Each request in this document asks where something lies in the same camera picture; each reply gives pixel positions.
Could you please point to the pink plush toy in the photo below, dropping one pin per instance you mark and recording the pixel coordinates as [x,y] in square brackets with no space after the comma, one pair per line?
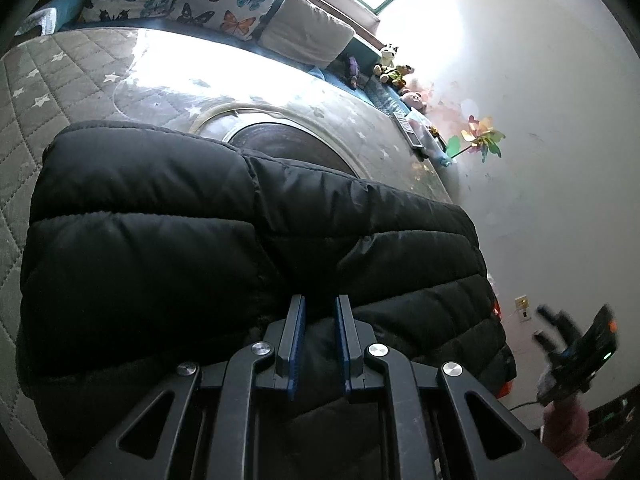
[413,100]

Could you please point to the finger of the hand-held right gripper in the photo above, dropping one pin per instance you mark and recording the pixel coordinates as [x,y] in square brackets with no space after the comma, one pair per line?
[562,325]
[546,342]

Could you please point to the orange object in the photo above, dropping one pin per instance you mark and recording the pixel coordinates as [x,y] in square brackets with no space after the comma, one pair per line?
[505,389]

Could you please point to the brown and green plush toy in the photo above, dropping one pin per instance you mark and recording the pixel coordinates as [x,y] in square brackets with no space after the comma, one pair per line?
[396,75]

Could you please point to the colourful pinwheel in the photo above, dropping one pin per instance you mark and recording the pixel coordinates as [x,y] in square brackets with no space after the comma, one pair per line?
[480,137]

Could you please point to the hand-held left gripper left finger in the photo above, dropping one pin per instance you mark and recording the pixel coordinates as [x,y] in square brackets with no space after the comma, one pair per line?
[296,350]

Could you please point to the wall socket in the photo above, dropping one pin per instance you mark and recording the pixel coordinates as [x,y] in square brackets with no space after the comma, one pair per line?
[522,306]

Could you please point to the black puffer jacket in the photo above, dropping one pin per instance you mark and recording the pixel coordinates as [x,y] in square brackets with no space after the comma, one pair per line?
[150,235]

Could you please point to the grey quilted table cover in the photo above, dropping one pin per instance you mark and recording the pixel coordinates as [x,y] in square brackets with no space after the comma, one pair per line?
[50,85]

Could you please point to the remote control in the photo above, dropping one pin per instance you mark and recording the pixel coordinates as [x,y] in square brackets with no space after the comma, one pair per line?
[407,130]

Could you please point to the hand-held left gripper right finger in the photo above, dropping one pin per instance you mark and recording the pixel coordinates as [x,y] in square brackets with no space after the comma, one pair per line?
[344,350]

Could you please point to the person's right forearm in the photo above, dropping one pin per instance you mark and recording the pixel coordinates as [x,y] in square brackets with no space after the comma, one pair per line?
[572,435]

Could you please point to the grey cushion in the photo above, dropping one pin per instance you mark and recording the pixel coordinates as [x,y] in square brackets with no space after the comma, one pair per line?
[305,30]

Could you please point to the dark round turntable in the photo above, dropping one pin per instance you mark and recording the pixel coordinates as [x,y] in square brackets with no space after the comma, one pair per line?
[280,140]

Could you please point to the white and black plush toy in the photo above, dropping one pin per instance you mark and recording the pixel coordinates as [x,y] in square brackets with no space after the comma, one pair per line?
[387,54]

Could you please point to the purple toy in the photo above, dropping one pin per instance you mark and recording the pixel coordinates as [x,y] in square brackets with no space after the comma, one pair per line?
[354,71]

